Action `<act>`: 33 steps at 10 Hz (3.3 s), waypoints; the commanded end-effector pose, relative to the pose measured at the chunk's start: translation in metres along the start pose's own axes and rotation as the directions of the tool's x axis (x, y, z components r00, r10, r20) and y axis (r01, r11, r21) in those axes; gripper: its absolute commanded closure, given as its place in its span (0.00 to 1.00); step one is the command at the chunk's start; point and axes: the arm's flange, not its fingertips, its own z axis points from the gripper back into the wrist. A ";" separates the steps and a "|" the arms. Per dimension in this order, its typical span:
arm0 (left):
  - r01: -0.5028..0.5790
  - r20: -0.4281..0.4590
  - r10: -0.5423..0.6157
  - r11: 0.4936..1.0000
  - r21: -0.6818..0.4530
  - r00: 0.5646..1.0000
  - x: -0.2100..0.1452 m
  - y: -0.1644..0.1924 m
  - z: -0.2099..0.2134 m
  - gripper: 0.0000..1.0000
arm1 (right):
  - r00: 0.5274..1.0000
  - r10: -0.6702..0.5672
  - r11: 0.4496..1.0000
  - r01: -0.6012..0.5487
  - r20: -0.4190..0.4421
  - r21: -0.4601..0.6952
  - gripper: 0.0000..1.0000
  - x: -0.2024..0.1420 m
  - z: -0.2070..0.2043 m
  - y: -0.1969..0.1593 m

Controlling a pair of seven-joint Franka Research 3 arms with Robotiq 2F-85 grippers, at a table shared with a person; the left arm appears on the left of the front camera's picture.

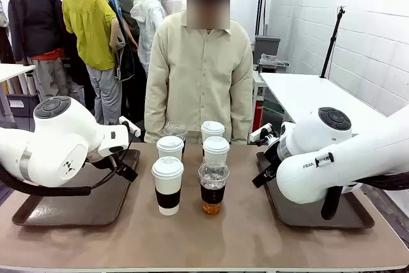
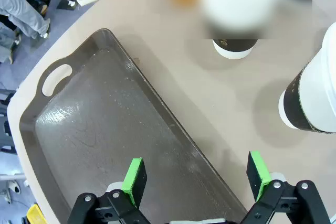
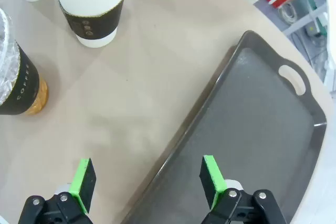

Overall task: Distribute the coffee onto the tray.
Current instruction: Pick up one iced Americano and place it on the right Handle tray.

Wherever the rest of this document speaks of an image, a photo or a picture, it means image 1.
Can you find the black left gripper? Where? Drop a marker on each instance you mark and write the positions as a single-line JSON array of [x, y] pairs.
[[126, 172]]

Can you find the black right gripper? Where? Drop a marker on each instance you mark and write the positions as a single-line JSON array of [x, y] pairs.
[[271, 161]]

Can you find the white paper coffee cup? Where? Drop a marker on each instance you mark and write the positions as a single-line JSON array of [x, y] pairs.
[[170, 146], [167, 186], [212, 129], [216, 150]]

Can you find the clear iced coffee cup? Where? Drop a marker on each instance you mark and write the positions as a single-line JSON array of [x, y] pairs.
[[212, 190]]

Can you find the person's right forearm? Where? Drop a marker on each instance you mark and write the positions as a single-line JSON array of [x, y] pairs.
[[156, 116]]

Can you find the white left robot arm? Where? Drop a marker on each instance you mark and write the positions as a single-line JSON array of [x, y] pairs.
[[64, 132]]

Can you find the person's left forearm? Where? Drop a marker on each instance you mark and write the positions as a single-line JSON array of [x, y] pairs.
[[243, 116]]

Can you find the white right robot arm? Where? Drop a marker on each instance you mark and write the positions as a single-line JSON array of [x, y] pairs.
[[351, 164]]

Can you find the dark brown plastic tray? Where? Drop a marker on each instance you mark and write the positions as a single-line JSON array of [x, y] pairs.
[[80, 209], [303, 215]]

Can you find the red fire extinguisher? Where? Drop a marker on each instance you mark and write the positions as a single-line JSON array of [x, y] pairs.
[[257, 114]]

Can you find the clear plastic dome-lid cup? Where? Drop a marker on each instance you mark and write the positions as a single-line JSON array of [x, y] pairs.
[[174, 128]]

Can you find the large white table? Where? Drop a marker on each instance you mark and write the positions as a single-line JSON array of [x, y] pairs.
[[313, 94]]

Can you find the person in beige shirt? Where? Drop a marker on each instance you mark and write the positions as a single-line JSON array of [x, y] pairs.
[[198, 78]]

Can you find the grey storage bin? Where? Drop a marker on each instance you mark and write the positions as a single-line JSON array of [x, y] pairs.
[[266, 47]]

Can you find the dark storage box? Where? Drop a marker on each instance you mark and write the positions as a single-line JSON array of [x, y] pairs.
[[19, 105]]

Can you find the black tripod stand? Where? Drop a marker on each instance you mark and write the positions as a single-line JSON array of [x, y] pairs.
[[332, 43]]

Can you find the small white table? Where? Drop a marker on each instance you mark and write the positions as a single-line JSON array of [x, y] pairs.
[[12, 70]]

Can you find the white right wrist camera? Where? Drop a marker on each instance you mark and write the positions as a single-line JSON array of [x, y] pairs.
[[259, 134]]

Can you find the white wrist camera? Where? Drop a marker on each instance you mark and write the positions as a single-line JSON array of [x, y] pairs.
[[131, 127], [259, 134]]

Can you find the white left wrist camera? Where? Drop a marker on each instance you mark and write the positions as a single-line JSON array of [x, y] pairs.
[[131, 127]]

